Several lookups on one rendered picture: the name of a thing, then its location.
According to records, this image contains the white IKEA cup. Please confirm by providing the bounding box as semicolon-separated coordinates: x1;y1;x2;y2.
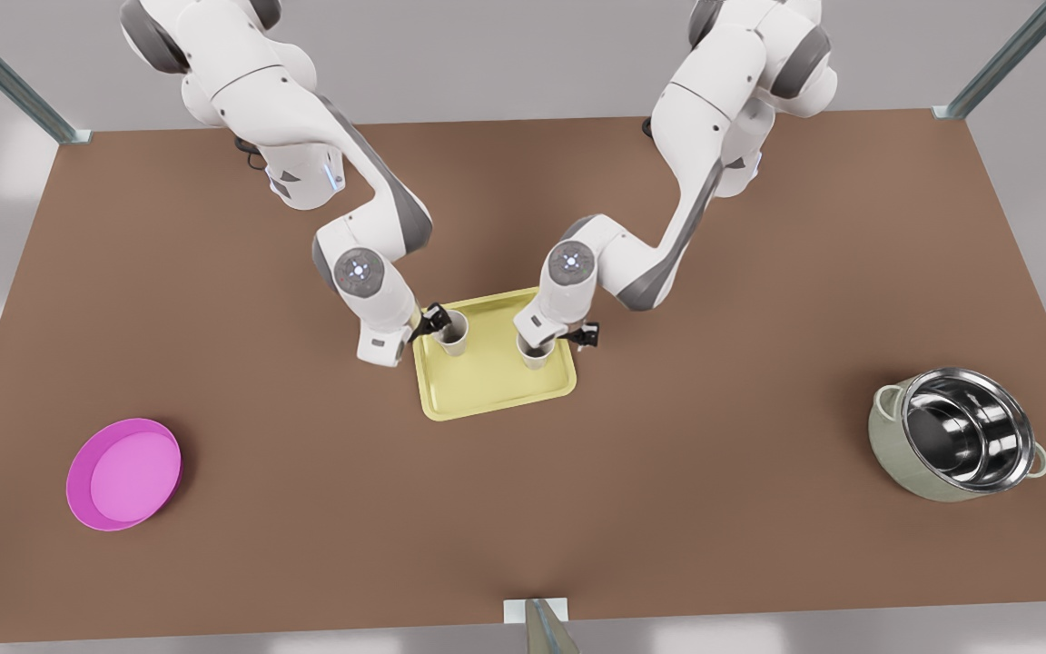
435;311;470;357
517;335;557;371

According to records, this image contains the yellow tray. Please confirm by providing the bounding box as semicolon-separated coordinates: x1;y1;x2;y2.
412;287;577;422

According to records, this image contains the pink plate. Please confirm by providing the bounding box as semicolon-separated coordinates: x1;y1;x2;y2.
66;418;183;532

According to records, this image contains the pale green steel pot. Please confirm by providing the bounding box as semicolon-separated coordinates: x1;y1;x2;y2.
868;367;1046;502

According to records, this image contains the silver frame post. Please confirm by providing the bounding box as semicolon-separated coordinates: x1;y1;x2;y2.
933;0;1046;121
0;5;92;145
504;597;579;654

